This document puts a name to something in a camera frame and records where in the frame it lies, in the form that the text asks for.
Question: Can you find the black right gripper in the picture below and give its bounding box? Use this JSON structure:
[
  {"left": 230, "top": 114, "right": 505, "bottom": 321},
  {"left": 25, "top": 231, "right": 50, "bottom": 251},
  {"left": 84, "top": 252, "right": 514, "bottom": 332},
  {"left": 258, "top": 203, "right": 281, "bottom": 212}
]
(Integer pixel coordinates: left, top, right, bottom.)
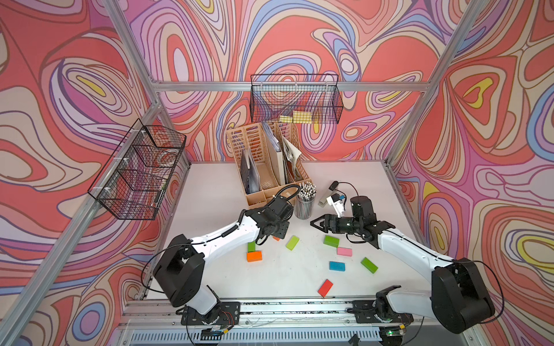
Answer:
[{"left": 310, "top": 214, "right": 362, "bottom": 234}]

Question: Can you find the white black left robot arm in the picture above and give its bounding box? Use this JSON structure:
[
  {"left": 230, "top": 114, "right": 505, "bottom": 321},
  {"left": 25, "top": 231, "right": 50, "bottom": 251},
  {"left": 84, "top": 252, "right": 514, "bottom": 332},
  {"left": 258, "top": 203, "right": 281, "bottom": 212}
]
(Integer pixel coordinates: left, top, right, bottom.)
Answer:
[{"left": 152, "top": 195, "right": 294, "bottom": 316}]

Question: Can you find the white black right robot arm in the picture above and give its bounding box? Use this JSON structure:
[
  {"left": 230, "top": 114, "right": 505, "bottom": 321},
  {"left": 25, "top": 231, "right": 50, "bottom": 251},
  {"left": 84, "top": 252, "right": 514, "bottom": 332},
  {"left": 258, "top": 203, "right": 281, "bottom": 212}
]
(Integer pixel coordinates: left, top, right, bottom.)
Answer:
[{"left": 310, "top": 196, "right": 499, "bottom": 334}]

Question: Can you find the light green block centre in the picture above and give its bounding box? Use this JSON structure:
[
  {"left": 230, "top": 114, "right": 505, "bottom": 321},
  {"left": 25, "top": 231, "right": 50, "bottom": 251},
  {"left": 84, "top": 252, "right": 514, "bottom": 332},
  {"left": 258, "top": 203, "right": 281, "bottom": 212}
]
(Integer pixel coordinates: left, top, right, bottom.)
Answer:
[{"left": 286, "top": 236, "right": 300, "bottom": 251}]

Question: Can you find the pink block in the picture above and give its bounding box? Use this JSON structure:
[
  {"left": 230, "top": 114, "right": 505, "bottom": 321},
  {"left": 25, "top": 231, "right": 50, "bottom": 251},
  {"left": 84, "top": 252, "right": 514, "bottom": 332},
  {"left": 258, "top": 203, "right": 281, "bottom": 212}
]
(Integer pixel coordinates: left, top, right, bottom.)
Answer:
[{"left": 337, "top": 247, "right": 353, "bottom": 257}]

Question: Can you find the grey stapler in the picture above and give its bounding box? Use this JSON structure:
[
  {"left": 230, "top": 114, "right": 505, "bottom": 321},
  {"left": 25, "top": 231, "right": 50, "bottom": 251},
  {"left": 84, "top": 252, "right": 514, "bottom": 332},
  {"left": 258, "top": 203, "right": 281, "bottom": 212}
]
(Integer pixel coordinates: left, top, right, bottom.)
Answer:
[{"left": 318, "top": 181, "right": 339, "bottom": 208}]

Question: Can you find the teal block lower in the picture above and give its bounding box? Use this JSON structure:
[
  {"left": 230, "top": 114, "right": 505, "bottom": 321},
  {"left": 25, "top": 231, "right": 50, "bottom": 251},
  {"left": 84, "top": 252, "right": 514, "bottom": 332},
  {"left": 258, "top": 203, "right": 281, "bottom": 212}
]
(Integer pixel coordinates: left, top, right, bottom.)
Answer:
[{"left": 329, "top": 261, "right": 346, "bottom": 272}]

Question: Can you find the beige plastic file organizer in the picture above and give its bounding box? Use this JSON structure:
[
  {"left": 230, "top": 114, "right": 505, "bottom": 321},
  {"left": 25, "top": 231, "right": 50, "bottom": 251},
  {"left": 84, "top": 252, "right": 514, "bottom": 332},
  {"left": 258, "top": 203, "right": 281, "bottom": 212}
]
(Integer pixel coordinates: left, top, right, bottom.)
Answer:
[{"left": 226, "top": 123, "right": 311, "bottom": 209}]

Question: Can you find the red block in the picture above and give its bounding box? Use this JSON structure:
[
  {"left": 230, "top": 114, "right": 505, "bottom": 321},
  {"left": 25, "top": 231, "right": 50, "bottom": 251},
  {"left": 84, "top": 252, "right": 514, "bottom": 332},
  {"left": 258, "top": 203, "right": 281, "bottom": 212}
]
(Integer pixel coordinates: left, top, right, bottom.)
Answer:
[{"left": 317, "top": 279, "right": 333, "bottom": 298}]

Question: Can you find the yellow sticky notes pad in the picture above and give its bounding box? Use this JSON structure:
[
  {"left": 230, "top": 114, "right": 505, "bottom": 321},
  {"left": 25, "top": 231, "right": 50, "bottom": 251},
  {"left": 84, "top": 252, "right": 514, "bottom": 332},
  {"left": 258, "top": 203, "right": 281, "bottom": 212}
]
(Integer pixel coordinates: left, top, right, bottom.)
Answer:
[{"left": 278, "top": 110, "right": 313, "bottom": 124}]

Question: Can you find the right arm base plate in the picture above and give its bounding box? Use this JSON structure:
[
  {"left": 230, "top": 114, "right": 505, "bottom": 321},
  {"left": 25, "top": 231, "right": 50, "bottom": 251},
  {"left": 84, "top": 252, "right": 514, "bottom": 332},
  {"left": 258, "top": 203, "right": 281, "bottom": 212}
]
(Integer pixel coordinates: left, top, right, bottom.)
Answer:
[{"left": 346, "top": 300, "right": 414, "bottom": 325}]

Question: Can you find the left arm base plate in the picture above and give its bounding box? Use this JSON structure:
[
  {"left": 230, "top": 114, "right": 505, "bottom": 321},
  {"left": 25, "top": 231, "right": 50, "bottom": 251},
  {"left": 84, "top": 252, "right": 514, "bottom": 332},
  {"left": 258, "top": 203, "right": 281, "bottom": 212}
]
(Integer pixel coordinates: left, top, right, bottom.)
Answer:
[{"left": 181, "top": 301, "right": 241, "bottom": 328}]

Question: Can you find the black wire basket back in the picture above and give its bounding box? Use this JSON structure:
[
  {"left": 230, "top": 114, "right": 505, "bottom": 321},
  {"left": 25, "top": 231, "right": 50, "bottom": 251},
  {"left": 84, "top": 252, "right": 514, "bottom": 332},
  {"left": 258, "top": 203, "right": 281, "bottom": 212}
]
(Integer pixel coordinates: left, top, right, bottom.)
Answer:
[{"left": 250, "top": 72, "right": 343, "bottom": 124}]

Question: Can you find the black wire basket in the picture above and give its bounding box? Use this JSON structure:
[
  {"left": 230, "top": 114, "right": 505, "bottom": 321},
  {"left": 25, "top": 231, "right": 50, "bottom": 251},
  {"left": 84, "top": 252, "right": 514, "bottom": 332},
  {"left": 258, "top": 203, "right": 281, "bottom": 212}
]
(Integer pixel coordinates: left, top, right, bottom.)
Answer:
[
  {"left": 250, "top": 72, "right": 343, "bottom": 124},
  {"left": 87, "top": 120, "right": 186, "bottom": 221}
]

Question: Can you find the black wire basket left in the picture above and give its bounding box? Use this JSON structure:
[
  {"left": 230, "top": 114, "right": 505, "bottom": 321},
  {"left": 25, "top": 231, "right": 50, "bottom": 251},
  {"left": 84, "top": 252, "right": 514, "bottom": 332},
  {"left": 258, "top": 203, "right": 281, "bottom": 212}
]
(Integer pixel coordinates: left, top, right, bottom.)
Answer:
[{"left": 87, "top": 120, "right": 186, "bottom": 221}]

